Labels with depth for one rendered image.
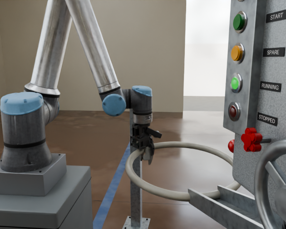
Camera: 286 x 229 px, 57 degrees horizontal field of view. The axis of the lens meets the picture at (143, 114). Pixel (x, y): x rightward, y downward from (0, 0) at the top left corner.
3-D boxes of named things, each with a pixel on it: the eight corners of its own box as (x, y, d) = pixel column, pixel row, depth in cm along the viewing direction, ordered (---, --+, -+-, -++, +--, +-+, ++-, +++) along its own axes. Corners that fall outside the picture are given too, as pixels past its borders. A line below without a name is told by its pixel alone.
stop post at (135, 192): (150, 219, 227) (151, 93, 205) (146, 234, 207) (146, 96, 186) (127, 216, 230) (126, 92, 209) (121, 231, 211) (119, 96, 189)
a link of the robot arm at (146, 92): (130, 84, 123) (151, 84, 124) (130, 110, 127) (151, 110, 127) (130, 88, 114) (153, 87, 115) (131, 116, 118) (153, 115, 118)
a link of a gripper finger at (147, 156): (141, 167, 126) (138, 149, 125) (150, 163, 129) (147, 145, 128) (146, 168, 123) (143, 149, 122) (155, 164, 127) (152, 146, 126)
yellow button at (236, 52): (243, 61, 45) (244, 45, 44) (238, 61, 45) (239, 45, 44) (235, 61, 47) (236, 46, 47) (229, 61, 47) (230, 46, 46)
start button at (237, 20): (245, 29, 44) (247, 12, 43) (240, 29, 43) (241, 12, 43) (237, 31, 46) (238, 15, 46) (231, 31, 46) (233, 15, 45)
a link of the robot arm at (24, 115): (-5, 145, 96) (-10, 97, 92) (15, 132, 112) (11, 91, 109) (38, 144, 97) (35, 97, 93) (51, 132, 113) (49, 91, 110)
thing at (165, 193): (270, 195, 95) (272, 188, 94) (136, 211, 85) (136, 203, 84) (209, 143, 141) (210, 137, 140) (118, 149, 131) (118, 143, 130)
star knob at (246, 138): (278, 154, 40) (280, 129, 40) (252, 156, 39) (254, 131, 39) (262, 146, 44) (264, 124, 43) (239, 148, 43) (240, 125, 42)
